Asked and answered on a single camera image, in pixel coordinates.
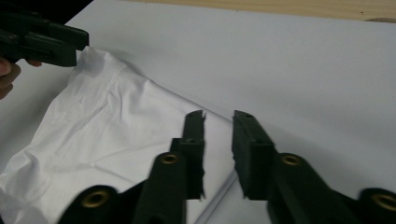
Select wooden table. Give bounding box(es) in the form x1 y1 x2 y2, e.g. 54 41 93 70
124 0 396 23

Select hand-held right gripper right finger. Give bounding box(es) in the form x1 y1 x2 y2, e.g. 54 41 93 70
232 110 362 224

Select white pants with black waistband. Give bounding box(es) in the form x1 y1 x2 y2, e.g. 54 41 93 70
0 46 239 224

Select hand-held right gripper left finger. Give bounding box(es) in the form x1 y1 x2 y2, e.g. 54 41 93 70
132 109 207 224

